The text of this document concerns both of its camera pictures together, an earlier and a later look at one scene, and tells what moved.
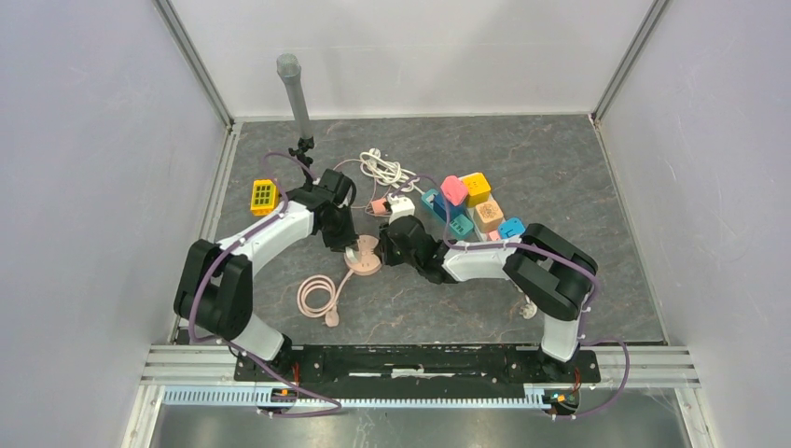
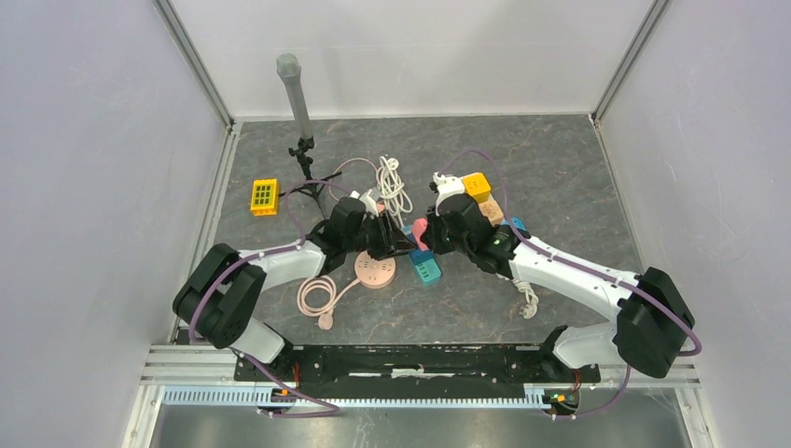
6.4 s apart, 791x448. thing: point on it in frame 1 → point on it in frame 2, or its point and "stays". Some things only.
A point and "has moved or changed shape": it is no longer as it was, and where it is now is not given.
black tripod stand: [303, 159] stays
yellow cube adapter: [478, 189] stays
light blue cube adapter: [511, 228] stays
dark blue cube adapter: [439, 207] has moved or changed shape
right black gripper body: [391, 256] → [442, 242]
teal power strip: [459, 225] has moved or changed shape
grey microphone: [289, 66] stays
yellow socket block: [264, 197] stays
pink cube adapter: [454, 189] has moved or changed shape
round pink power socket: [363, 260] has moved or changed shape
